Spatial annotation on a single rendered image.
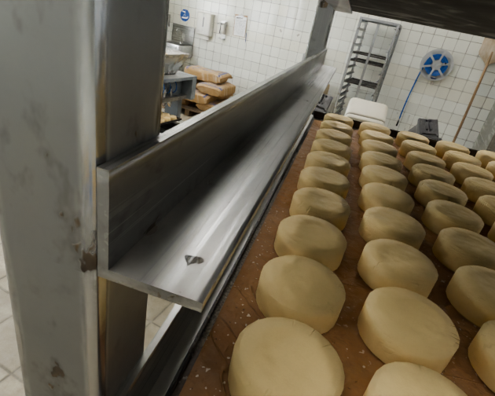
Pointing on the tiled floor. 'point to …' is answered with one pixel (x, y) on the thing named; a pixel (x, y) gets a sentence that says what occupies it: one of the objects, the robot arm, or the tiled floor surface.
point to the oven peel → (492, 53)
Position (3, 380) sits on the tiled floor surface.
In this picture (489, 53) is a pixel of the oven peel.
